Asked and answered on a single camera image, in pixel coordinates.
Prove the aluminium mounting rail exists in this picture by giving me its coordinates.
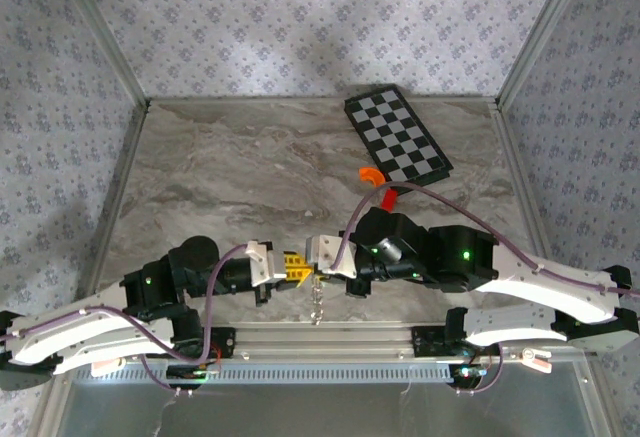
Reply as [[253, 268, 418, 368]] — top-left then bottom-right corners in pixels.
[[209, 320, 596, 361]]

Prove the aluminium table side rail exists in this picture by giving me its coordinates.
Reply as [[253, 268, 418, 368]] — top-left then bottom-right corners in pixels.
[[491, 98, 599, 358], [74, 99, 152, 308]]

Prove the grey metal sheet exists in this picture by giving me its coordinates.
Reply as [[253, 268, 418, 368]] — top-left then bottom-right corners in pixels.
[[44, 360, 609, 437]]

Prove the orange curved plastic piece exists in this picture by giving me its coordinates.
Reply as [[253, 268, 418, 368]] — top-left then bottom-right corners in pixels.
[[358, 166, 385, 190]]

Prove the small circuit board with LED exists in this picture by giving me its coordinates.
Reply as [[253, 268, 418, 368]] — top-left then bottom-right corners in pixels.
[[167, 364, 221, 383], [451, 364, 490, 384]]

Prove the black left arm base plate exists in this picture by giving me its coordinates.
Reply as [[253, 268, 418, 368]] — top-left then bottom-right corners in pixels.
[[209, 325, 237, 361]]

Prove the grey slotted cable duct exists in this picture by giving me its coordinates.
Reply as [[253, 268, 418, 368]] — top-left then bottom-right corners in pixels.
[[119, 360, 454, 384]]

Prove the aluminium frame post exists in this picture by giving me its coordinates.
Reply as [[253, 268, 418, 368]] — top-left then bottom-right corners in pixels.
[[48, 0, 151, 108], [496, 0, 597, 108]]

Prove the silver metal chain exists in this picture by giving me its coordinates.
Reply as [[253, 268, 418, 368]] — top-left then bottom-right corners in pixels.
[[308, 276, 329, 327]]

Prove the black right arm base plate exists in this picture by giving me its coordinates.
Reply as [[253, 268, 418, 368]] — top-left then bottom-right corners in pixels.
[[411, 324, 471, 358]]

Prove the white and red tag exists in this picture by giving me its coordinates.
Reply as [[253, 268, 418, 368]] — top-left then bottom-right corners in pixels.
[[91, 356, 126, 378], [519, 348, 554, 374]]

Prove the black and grey chessboard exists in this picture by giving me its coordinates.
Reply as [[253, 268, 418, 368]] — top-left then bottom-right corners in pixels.
[[343, 84, 455, 197]]

